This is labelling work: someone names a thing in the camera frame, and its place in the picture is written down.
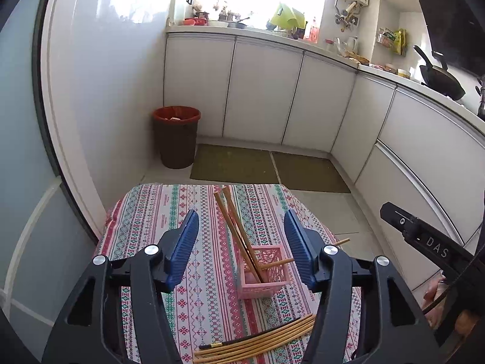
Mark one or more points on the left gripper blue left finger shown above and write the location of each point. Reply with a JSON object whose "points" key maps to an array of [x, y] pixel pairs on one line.
{"points": [[178, 246]]}

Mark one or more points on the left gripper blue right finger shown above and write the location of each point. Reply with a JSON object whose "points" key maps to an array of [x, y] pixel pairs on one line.
{"points": [[303, 243]]}

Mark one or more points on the white kitchen cabinets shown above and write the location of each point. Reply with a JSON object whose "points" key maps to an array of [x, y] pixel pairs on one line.
{"points": [[392, 139]]}

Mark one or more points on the operator right hand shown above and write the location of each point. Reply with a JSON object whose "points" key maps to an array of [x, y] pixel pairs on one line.
{"points": [[436, 289]]}

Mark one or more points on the pink perforated utensil basket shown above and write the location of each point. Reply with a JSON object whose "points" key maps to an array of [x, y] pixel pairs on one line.
{"points": [[273, 279]]}

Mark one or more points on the patterned red green tablecloth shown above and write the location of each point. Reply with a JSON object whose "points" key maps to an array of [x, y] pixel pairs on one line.
{"points": [[205, 307]]}

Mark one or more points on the left olive floor mat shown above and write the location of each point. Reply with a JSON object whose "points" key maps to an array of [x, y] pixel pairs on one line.
{"points": [[234, 165]]}

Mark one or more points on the olive floor mat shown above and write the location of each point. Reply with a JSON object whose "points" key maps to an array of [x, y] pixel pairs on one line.
{"points": [[305, 173], [234, 165]]}

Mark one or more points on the right olive floor mat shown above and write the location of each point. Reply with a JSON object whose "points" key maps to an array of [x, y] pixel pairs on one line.
{"points": [[305, 173]]}

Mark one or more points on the black chopstick with gold band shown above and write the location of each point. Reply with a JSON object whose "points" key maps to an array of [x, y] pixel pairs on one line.
{"points": [[225, 343]]}

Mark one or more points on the red brown trash bin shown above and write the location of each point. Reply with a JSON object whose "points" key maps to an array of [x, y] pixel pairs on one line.
{"points": [[175, 130]]}

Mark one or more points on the black wok pan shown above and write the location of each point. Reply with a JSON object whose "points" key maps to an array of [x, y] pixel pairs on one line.
{"points": [[438, 78]]}

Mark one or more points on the green plastic container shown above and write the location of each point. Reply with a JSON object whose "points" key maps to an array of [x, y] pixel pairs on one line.
{"points": [[288, 18]]}

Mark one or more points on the black range hood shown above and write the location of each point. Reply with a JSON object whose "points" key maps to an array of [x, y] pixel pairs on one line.
{"points": [[455, 33]]}

